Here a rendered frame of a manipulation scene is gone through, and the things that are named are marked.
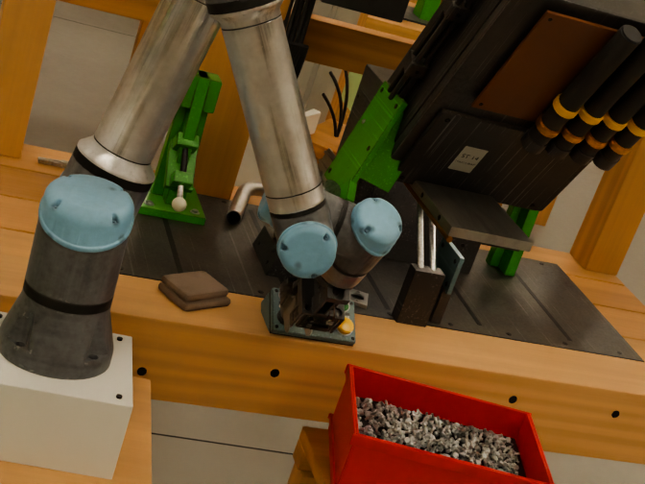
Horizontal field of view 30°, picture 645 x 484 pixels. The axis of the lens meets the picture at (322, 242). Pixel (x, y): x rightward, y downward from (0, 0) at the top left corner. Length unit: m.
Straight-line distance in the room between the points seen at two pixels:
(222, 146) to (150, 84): 0.86
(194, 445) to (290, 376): 1.32
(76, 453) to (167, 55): 0.53
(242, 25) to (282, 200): 0.23
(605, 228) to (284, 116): 1.47
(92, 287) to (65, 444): 0.20
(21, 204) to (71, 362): 0.71
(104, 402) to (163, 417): 1.84
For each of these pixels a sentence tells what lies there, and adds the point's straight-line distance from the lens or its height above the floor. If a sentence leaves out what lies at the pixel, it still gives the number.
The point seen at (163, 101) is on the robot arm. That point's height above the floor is 1.29.
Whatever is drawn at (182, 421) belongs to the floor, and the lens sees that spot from 3.37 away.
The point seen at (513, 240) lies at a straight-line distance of 2.06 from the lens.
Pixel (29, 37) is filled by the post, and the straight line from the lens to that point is 2.33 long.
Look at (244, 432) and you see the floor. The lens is 3.41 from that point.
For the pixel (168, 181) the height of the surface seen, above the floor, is 0.97.
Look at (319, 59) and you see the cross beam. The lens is 2.51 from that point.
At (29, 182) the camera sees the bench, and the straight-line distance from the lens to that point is 2.31.
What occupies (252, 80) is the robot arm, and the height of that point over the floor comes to 1.39.
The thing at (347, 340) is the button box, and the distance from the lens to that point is 1.99.
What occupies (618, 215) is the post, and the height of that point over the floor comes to 1.03.
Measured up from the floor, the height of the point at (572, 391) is 0.89.
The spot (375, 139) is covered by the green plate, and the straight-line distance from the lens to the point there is 2.10.
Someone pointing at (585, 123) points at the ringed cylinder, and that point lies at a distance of 2.03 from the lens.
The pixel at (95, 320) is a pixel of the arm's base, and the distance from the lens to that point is 1.56.
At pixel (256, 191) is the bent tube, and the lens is 2.48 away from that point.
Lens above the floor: 1.77
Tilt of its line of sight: 21 degrees down
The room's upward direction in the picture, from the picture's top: 19 degrees clockwise
